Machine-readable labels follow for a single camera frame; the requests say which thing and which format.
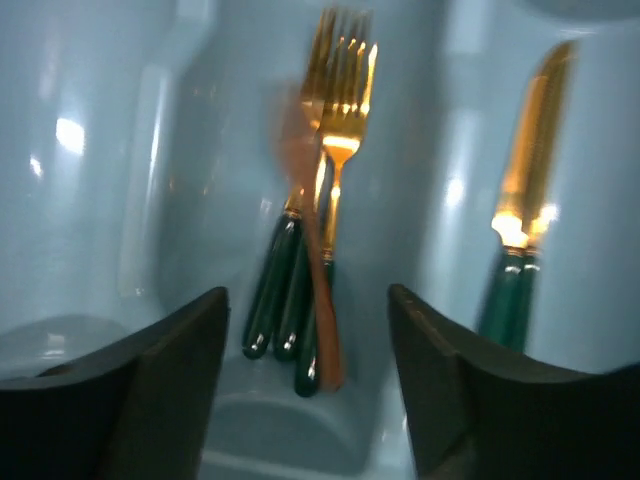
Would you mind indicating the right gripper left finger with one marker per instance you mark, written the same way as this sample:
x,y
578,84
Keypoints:
x,y
136,408

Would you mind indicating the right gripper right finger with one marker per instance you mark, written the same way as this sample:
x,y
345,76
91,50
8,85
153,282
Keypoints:
x,y
477,410

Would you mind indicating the gold knife green handle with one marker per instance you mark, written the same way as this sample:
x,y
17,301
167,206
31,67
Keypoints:
x,y
500,319
550,93

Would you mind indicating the rose gold fork all metal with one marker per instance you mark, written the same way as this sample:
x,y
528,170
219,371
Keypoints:
x,y
297,148

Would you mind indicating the rose gold fork green handle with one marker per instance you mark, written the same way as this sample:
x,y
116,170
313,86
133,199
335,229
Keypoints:
x,y
298,310

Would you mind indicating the blue plastic cutlery tray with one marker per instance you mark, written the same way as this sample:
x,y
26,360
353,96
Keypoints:
x,y
137,172

